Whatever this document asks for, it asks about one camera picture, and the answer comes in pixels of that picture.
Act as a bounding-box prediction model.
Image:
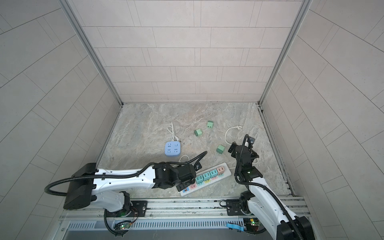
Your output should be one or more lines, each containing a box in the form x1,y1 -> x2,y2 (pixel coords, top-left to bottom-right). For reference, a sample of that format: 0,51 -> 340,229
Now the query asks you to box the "light green plug adapter far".
207,121 -> 214,128

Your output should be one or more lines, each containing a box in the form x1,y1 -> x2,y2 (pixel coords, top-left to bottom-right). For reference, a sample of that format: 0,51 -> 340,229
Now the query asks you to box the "blue tape piece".
226,223 -> 245,232

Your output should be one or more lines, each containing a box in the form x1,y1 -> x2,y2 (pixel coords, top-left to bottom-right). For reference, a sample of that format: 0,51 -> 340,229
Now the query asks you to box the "teal plug adapter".
203,172 -> 211,181
210,169 -> 218,178
196,175 -> 204,184

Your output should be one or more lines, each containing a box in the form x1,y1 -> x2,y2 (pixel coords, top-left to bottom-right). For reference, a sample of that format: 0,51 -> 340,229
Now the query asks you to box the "green plug adapter right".
216,145 -> 225,154

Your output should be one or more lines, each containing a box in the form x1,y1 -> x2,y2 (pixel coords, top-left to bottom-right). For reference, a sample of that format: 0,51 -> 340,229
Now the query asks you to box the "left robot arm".
44,152 -> 207,237

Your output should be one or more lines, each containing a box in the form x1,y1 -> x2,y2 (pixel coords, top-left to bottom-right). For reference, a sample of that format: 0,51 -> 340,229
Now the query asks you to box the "pink plug adapter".
216,166 -> 225,175

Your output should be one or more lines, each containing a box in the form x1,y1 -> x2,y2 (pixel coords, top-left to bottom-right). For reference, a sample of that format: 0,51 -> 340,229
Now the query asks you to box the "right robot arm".
229,135 -> 315,240

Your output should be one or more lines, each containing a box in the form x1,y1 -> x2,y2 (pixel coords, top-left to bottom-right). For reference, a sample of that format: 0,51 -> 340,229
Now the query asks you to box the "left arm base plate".
116,201 -> 148,218

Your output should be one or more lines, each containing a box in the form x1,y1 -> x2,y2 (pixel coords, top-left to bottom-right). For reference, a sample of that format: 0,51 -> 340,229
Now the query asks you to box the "power strip white cable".
224,125 -> 259,169

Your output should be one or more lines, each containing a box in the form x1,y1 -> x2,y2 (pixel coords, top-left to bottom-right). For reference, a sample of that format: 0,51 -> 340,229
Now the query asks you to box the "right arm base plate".
225,199 -> 251,216

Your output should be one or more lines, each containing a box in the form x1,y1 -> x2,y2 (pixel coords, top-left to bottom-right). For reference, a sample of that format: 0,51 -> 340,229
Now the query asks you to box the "aluminium rail frame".
58,195 -> 311,223

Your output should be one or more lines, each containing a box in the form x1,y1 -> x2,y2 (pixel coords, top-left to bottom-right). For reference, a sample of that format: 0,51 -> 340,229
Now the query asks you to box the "right circuit board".
243,218 -> 262,233

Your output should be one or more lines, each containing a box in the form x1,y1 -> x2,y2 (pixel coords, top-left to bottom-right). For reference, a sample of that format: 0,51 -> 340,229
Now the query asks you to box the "left circuit board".
114,221 -> 132,231

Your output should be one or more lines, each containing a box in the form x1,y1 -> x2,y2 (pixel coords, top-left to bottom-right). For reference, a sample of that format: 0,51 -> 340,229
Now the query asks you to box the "blue square power socket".
165,141 -> 181,157

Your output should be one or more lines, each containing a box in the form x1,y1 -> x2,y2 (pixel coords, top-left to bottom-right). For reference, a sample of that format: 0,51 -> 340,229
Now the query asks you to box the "white long power strip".
180,163 -> 232,197

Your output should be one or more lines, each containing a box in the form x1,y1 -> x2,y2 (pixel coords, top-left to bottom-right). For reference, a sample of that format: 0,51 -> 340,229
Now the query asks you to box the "circuit board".
243,218 -> 262,233
114,221 -> 132,231

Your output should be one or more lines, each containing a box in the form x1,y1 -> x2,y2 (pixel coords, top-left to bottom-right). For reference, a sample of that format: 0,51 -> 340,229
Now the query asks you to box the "blue socket white cable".
166,121 -> 182,143

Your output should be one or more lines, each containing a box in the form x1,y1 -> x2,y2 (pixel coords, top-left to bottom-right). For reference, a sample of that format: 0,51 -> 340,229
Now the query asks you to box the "green plug adapter left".
194,129 -> 203,137

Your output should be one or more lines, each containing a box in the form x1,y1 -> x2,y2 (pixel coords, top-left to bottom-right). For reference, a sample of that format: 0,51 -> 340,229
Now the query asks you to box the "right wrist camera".
245,137 -> 256,149

